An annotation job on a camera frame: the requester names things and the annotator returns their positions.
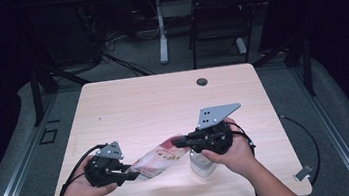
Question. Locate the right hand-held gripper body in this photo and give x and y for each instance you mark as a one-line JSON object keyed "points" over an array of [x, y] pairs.
{"points": [[216, 138]]}

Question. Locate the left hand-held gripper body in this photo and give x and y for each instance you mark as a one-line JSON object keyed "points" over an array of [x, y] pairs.
{"points": [[102, 172]]}

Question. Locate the pink spouted refill pouch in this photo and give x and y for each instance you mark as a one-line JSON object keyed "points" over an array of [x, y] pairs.
{"points": [[160, 160]]}

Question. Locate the white container with hinged lid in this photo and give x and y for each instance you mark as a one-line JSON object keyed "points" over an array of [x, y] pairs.
{"points": [[201, 167]]}

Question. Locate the person's right hand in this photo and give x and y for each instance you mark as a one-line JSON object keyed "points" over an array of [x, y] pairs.
{"points": [[237, 157]]}

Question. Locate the person's left hand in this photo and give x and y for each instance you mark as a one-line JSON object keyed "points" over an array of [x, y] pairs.
{"points": [[79, 190]]}

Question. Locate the round black table grommet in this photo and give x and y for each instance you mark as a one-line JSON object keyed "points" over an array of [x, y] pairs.
{"points": [[201, 82]]}

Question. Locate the grey tape strip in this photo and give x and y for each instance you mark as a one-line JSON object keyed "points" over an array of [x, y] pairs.
{"points": [[303, 173]]}

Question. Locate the black metal stand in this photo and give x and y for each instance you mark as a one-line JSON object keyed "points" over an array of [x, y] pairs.
{"points": [[308, 68], [36, 94]]}

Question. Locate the white-legged desk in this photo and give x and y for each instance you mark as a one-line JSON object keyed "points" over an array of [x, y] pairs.
{"points": [[161, 29]]}

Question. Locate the black folding chair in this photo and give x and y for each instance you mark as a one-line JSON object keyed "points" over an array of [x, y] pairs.
{"points": [[220, 22]]}

